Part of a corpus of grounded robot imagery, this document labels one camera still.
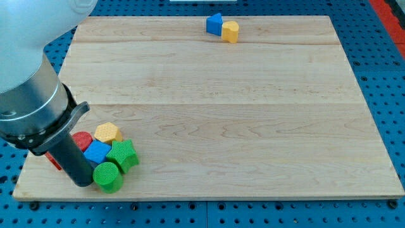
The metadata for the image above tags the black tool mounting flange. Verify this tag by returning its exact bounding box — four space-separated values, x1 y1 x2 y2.
1 84 90 156

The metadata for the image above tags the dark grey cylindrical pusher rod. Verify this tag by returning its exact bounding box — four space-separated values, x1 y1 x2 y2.
48 134 94 187

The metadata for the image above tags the green star block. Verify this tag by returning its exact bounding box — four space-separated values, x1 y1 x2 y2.
106 139 139 174

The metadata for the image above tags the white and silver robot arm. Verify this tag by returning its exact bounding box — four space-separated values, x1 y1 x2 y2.
1 0 97 187

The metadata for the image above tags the red block behind rod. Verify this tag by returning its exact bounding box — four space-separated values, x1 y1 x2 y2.
44 152 62 170

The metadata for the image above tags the red round block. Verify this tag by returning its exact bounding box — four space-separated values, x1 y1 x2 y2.
72 131 93 152

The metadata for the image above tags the blue cube block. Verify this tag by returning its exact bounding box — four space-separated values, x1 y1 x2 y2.
84 140 111 164

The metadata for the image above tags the green cylinder block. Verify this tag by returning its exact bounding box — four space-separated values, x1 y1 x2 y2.
93 162 123 194

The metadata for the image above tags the yellow hexagon block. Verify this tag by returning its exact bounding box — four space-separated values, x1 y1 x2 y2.
94 122 123 146

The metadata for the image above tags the blue triangle block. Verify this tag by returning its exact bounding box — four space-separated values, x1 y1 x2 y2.
206 13 223 36

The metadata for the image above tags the yellow heart block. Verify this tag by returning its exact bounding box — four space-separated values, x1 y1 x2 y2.
221 21 239 43

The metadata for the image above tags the light wooden board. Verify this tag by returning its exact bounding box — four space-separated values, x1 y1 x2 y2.
13 16 404 201

